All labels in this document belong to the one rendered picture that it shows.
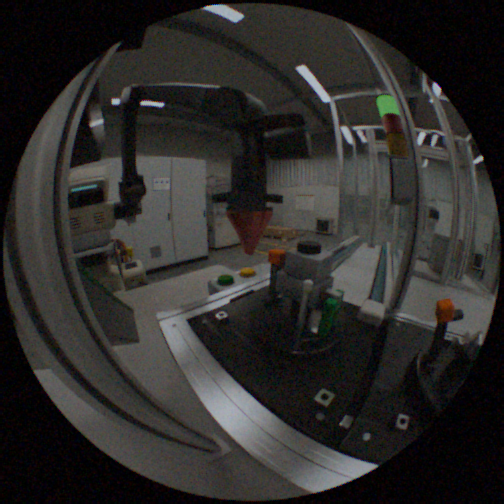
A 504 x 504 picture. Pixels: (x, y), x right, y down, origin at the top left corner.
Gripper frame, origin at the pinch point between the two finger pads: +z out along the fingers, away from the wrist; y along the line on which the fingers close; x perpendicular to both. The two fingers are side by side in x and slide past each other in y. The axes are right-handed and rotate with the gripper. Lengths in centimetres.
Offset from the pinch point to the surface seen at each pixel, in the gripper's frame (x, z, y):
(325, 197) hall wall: 292, -82, 778
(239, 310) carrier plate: -1.9, 9.5, -3.9
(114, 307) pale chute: -4.9, 0.7, -20.7
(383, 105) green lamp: -21.8, -31.6, 16.6
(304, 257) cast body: -11.6, -1.8, -2.3
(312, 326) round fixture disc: -13.7, 7.5, -1.1
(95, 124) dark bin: -6.9, -14.4, -20.7
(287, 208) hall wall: 526, -13, 766
